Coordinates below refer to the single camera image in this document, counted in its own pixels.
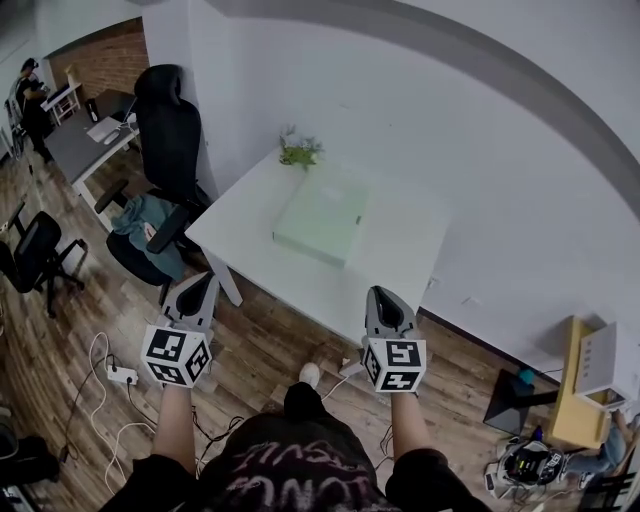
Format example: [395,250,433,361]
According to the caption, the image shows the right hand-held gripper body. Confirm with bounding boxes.
[360,330,428,394]

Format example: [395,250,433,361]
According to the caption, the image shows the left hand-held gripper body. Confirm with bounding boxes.
[141,319,215,389]

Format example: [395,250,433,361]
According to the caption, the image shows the pale green box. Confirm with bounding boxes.
[272,167,377,271]

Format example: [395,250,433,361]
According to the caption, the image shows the person's left forearm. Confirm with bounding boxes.
[151,383,197,476]

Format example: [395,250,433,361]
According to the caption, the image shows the person's right forearm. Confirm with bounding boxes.
[388,391,434,464]

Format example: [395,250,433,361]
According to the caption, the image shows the white square table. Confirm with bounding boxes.
[184,144,452,379]

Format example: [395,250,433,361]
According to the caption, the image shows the white power strip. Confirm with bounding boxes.
[106,364,140,386]

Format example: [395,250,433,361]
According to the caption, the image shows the teal jacket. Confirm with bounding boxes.
[110,193,187,284]

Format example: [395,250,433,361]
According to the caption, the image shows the person's black trouser leg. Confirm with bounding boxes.
[283,382,327,426]

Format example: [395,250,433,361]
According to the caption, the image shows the person's black printed shirt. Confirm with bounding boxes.
[99,416,494,512]

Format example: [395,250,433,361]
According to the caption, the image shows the black mesh office chair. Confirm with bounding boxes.
[0,199,89,319]

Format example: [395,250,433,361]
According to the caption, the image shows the white and black floor device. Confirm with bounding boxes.
[484,437,567,499]

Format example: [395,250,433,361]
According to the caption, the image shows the black high-back office chair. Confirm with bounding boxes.
[94,64,214,307]

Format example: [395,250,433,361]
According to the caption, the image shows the potted flower plant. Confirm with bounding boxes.
[277,124,326,172]

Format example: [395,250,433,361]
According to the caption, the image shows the grey table with white legs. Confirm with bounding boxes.
[43,88,142,234]

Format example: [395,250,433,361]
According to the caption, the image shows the yellow cabinet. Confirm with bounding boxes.
[547,315,614,451]

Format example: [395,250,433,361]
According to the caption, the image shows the white box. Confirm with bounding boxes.
[573,322,640,409]

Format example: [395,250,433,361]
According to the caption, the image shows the white shelf unit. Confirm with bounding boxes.
[39,82,83,127]

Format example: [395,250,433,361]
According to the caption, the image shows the long white cable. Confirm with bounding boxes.
[319,374,352,402]

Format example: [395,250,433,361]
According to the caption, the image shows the looped white cable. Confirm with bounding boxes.
[88,331,157,494]

